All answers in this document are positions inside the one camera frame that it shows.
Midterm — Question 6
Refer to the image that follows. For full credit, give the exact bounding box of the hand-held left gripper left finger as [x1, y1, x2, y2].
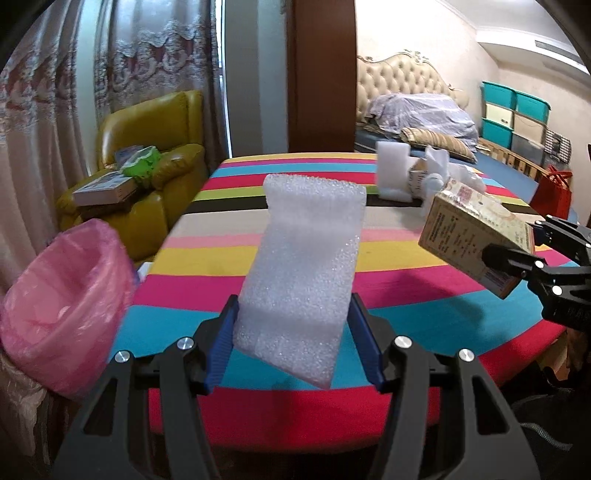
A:
[51, 295, 241, 480]

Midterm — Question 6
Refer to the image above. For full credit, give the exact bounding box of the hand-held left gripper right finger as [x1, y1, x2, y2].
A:
[348, 292, 541, 480]

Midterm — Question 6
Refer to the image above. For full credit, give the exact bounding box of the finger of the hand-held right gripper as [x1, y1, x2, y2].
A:
[536, 215, 591, 266]
[481, 244, 591, 329]

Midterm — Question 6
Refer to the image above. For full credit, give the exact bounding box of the white foam pouch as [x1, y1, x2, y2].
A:
[233, 173, 368, 388]

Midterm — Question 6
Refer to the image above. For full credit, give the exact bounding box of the yellow printed carton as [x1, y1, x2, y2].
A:
[418, 179, 536, 300]

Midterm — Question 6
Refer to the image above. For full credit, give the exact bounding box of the pink lined trash bin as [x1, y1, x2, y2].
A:
[0, 218, 137, 400]

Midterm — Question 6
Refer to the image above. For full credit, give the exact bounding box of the white foam block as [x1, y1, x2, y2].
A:
[375, 140, 415, 202]

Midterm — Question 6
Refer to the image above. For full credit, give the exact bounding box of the person's right forearm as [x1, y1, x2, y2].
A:
[566, 325, 591, 384]

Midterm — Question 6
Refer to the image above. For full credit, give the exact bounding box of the red gift bag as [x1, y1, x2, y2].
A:
[531, 166, 573, 217]

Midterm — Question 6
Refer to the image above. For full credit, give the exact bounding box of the blue bed mattress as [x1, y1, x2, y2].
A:
[355, 127, 578, 222]

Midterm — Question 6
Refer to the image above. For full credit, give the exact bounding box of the black white checkered bag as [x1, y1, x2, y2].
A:
[544, 129, 572, 162]

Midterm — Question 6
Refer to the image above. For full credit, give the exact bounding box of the clear grey storage box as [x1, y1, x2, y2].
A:
[510, 134, 546, 162]

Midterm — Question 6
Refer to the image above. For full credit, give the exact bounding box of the beige storage box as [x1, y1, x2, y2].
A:
[485, 102, 515, 127]
[512, 113, 548, 141]

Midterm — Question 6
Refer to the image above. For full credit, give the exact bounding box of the teal storage box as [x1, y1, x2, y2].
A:
[482, 119, 514, 148]
[515, 90, 551, 121]
[481, 80, 517, 109]

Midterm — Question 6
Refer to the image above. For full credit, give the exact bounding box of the person's dark clothing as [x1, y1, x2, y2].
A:
[503, 360, 591, 480]

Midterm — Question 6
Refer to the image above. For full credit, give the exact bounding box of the white crumpled tissue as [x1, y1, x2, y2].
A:
[425, 145, 451, 185]

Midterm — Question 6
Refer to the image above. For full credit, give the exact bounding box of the gold striped pillow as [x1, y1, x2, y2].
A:
[399, 127, 476, 162]

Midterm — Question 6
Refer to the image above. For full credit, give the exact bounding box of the small white carton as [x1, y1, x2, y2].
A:
[409, 159, 431, 197]

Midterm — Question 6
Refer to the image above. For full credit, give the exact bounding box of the brown flat box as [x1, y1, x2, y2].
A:
[78, 198, 134, 219]

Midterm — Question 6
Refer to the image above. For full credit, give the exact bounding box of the pale blue striped duvet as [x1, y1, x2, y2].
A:
[367, 92, 478, 148]

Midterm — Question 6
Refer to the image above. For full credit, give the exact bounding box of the ceiling air vent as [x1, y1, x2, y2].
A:
[534, 41, 583, 65]

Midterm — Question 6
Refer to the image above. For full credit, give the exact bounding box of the green plastic bag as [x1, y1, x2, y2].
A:
[121, 147, 162, 188]

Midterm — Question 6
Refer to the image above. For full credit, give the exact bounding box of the flat printed cardboard box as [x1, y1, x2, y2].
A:
[73, 173, 139, 207]

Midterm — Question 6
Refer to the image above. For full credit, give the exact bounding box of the blue booklet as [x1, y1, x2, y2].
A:
[113, 145, 144, 167]

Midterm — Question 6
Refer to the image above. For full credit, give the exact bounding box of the beige tufted headboard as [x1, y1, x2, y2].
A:
[356, 48, 469, 127]

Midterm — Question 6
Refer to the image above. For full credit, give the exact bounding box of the yellow leather armchair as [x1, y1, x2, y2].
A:
[55, 90, 206, 261]

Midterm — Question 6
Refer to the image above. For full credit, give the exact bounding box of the brown wooden door panel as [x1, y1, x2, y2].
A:
[287, 0, 358, 153]

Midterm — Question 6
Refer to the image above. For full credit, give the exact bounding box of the pink lace curtain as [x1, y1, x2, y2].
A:
[92, 0, 227, 162]
[0, 0, 100, 296]

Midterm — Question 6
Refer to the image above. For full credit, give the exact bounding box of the wooden crib rail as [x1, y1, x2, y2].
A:
[478, 137, 561, 181]

